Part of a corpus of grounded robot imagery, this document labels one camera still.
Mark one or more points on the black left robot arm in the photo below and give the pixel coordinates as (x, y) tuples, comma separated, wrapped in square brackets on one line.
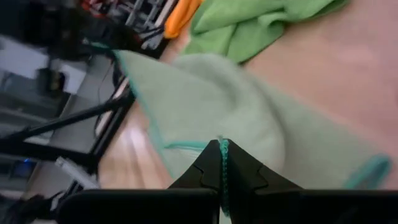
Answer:
[(25, 18)]

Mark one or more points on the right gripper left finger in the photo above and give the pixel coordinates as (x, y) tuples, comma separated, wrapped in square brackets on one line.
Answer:
[(140, 208)]

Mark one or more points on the bright green microfiber towel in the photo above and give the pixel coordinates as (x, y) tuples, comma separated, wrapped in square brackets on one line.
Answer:
[(248, 25)]

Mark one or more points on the pale green microfiber towel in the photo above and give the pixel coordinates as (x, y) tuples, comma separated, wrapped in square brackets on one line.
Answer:
[(202, 102)]

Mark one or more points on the orange microfiber towel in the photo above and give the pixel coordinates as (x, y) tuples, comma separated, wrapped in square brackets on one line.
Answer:
[(180, 15)]

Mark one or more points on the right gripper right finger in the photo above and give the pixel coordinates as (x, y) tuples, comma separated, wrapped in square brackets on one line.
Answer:
[(311, 208)]

